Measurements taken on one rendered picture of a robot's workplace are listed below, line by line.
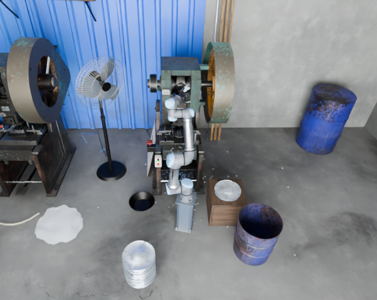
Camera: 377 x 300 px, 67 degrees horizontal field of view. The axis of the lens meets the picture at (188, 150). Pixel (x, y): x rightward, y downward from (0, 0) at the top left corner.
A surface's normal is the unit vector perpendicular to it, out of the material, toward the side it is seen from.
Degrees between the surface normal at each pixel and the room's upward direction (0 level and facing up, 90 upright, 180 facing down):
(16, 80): 62
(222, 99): 85
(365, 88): 90
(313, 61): 90
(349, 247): 0
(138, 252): 0
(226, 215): 90
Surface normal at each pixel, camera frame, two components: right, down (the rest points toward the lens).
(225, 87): 0.09, 0.28
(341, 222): 0.04, -0.78
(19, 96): 0.05, 0.51
